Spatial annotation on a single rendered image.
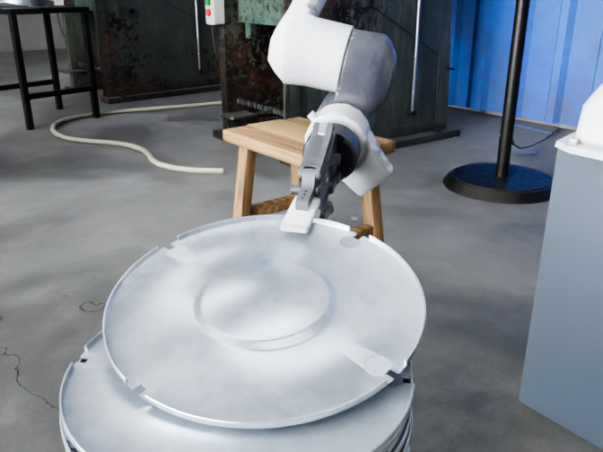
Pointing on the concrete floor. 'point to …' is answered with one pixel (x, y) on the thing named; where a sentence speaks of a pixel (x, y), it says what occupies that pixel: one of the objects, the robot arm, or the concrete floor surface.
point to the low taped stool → (264, 143)
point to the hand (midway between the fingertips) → (301, 220)
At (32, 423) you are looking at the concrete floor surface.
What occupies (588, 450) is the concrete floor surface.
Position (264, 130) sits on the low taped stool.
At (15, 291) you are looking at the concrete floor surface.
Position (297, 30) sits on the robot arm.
